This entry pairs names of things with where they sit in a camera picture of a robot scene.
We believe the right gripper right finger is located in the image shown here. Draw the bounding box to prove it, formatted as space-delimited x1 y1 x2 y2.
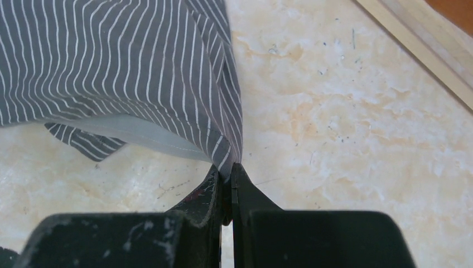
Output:
230 164 415 267

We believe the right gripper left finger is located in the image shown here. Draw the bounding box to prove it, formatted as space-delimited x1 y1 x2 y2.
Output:
13 167 221 267

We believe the grey striped underwear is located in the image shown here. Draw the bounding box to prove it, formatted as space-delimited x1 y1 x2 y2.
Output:
1 1 243 179

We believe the wooden compartment tray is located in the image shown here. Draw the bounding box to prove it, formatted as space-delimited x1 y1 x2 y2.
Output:
425 0 472 37

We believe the wooden clothes rack frame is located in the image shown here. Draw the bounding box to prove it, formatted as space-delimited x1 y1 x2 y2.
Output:
357 1 472 108

